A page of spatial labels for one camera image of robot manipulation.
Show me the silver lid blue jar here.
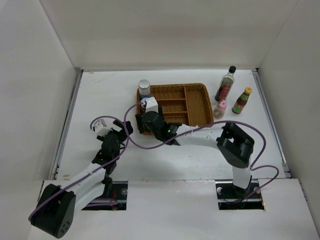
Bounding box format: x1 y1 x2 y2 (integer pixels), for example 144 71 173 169
138 79 151 100

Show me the tall dark sauce bottle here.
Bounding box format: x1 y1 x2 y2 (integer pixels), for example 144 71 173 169
214 65 237 102

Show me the red chili sauce bottle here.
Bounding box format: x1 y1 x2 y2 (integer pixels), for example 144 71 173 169
232 87 253 114

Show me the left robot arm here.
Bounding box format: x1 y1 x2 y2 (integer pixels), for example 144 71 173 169
28 118 133 239

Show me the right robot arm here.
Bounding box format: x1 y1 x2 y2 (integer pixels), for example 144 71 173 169
136 111 255 198

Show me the wicker divided basket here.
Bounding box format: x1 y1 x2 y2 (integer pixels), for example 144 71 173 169
150 83 214 127

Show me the pink cap spice shaker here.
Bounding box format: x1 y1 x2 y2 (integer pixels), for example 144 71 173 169
213 99 228 119

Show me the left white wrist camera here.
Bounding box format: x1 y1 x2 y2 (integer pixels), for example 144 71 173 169
93 118 111 136

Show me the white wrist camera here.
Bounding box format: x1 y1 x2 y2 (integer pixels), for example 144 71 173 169
140 97 159 113
93 118 111 136

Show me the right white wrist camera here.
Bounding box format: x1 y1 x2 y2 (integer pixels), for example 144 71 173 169
140 97 159 113

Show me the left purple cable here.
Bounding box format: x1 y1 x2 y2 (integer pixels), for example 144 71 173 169
27 115 131 222

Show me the purple cable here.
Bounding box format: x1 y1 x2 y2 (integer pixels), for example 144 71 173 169
27 115 131 222
124 102 280 198

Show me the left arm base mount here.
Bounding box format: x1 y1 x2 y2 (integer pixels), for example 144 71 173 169
82 177 129 211

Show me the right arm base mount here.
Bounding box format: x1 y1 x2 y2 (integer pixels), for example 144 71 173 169
215 181 265 210

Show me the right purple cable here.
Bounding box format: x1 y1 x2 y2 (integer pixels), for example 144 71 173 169
124 102 280 198

